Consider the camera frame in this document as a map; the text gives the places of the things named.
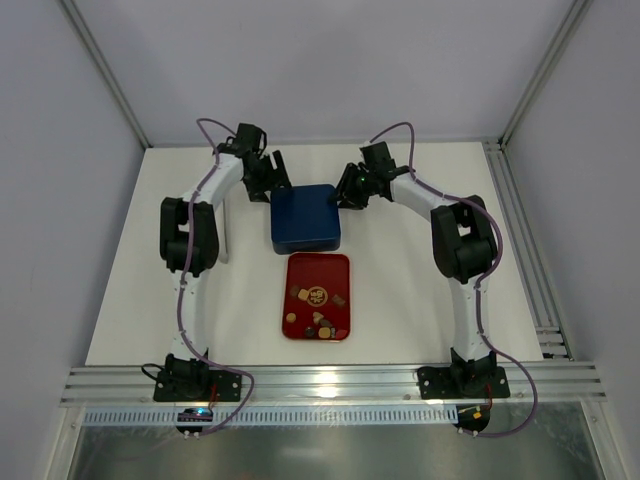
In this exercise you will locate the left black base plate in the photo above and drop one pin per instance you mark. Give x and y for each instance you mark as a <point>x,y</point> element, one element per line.
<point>201,386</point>

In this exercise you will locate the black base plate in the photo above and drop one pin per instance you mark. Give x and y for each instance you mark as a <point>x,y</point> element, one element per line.
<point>201,386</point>
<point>440,382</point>

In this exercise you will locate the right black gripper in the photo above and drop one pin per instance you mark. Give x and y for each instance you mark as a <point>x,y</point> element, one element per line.
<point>353,185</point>

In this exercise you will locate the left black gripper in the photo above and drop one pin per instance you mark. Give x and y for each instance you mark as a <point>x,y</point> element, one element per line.
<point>267,175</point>

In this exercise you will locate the right frame post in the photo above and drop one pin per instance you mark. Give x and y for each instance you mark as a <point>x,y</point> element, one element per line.
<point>552,55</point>

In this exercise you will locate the aluminium right rail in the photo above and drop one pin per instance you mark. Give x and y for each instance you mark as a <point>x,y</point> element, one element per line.
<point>538,291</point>

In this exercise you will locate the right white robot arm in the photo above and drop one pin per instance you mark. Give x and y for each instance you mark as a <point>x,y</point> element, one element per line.
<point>465,251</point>

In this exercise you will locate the brown rectangular chocolate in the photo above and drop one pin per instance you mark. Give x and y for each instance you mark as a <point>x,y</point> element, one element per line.
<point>337,300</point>

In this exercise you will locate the left frame post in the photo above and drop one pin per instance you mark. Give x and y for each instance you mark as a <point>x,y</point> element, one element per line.
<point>82,30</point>

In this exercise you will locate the red lacquer tray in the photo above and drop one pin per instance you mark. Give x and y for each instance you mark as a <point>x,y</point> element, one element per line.
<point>323,275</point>

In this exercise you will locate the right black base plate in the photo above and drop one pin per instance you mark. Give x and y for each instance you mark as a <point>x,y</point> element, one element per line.
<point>440,382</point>

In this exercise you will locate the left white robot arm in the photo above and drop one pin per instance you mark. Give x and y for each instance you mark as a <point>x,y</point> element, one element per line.
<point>189,245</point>

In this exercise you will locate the frame post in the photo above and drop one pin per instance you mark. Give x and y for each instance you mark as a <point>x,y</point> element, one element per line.
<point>82,30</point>
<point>552,55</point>

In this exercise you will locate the aluminium front rail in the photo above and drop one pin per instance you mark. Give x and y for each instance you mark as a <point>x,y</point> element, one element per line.
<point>127,385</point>

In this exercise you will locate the dark blue box lid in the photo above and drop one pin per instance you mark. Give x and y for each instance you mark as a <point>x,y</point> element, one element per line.
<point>304,219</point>

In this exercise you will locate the slotted grey cable duct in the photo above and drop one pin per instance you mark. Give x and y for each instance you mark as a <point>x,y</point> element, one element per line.
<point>273,415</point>

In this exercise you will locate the aluminium rail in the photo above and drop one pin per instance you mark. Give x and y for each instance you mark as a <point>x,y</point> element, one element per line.
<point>127,385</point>
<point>538,291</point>

